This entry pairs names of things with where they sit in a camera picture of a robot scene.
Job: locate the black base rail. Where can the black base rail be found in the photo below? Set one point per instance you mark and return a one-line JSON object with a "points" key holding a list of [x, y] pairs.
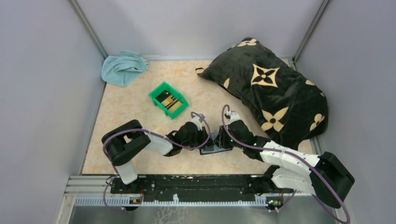
{"points": [[196, 188]]}

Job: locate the gold card in bin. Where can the gold card in bin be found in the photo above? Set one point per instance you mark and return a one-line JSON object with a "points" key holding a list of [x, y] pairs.
{"points": [[170, 102]]}

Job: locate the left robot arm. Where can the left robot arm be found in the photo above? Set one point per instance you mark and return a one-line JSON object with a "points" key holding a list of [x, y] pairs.
{"points": [[122, 144]]}

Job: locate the black card holder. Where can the black card holder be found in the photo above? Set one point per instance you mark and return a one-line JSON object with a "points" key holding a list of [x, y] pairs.
{"points": [[216, 148]]}

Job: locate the black floral pillow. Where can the black floral pillow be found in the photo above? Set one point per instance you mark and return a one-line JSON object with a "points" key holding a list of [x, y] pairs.
{"points": [[288, 107]]}

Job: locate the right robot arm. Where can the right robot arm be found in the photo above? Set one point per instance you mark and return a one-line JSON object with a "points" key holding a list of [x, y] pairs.
{"points": [[323, 176]]}

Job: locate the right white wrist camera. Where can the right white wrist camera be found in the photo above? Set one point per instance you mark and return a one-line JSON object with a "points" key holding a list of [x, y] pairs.
{"points": [[231, 116]]}

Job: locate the light blue cloth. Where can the light blue cloth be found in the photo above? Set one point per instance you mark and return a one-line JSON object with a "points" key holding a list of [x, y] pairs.
{"points": [[123, 69]]}

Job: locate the green plastic bin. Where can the green plastic bin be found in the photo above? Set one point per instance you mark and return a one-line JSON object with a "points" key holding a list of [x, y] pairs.
{"points": [[164, 86]]}

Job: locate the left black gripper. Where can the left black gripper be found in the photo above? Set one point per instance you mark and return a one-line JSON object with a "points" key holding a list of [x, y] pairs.
{"points": [[202, 139]]}

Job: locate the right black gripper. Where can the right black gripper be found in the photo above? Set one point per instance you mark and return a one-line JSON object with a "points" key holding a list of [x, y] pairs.
{"points": [[225, 136]]}

